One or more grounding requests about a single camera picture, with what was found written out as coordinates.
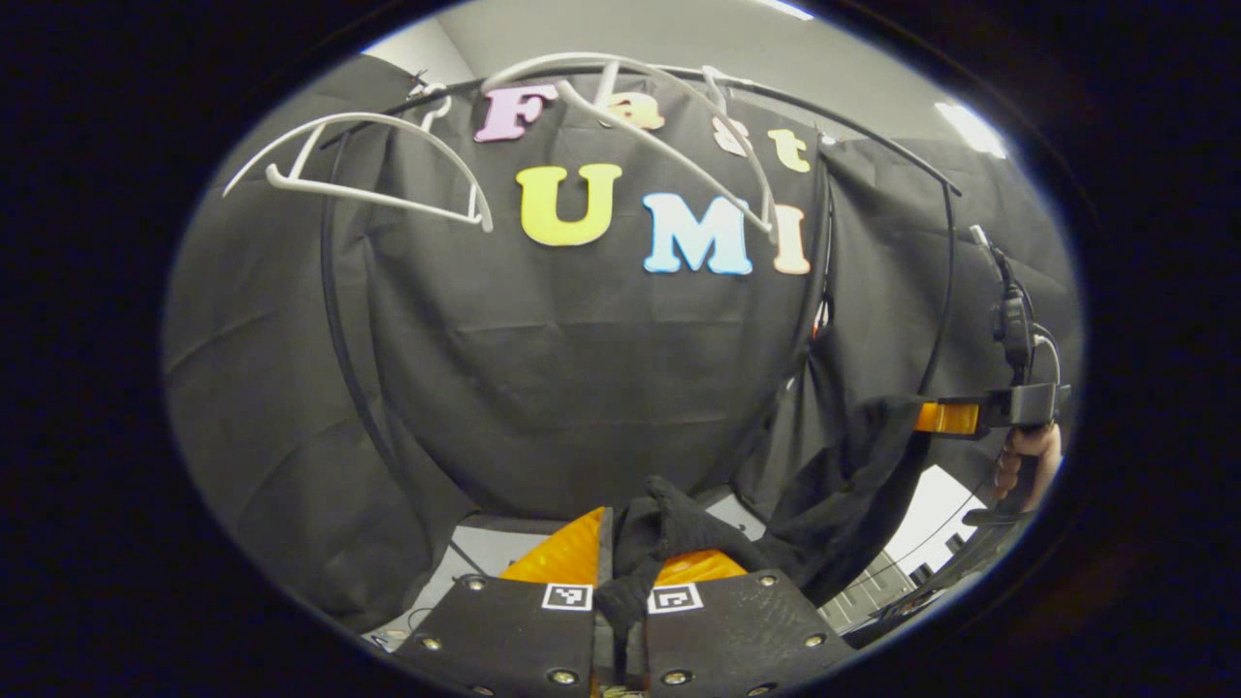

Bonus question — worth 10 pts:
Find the grey ribbed metal object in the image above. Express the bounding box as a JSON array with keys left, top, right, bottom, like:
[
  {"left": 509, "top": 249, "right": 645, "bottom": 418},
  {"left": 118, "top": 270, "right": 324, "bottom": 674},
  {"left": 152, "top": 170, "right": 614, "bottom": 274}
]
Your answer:
[{"left": 819, "top": 551, "right": 934, "bottom": 633}]

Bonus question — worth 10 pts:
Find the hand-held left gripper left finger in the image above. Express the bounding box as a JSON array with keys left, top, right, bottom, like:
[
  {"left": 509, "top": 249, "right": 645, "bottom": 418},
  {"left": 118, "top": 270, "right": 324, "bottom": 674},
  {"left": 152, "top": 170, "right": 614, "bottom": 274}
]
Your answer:
[{"left": 391, "top": 504, "right": 621, "bottom": 698}]

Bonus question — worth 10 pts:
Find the black knit cardigan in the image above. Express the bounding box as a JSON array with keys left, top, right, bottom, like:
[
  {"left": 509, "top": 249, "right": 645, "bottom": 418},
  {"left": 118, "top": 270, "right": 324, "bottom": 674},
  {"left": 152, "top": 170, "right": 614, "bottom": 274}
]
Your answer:
[{"left": 593, "top": 393, "right": 934, "bottom": 680}]

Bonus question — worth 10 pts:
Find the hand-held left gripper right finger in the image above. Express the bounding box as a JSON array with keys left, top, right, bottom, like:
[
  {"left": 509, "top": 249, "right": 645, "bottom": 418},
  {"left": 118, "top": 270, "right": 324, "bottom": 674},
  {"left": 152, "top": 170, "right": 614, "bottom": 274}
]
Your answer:
[{"left": 625, "top": 548, "right": 856, "bottom": 698}]

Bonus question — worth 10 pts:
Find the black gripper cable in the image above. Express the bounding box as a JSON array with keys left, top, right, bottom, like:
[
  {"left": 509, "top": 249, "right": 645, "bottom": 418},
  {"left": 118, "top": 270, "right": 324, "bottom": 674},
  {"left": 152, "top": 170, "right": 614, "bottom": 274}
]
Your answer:
[{"left": 970, "top": 225, "right": 1017, "bottom": 301}]

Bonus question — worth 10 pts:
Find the white plastic hanger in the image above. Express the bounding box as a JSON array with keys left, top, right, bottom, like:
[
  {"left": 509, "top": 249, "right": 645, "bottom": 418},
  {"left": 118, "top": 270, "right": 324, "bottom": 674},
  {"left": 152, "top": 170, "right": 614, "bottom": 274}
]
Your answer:
[
  {"left": 480, "top": 53, "right": 779, "bottom": 240},
  {"left": 223, "top": 82, "right": 495, "bottom": 234}
]

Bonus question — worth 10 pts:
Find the black clothes rack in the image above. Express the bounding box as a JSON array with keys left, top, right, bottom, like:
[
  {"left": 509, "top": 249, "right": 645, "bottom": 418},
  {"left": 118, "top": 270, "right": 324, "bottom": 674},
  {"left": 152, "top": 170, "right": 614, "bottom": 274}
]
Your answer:
[{"left": 318, "top": 63, "right": 963, "bottom": 583}]

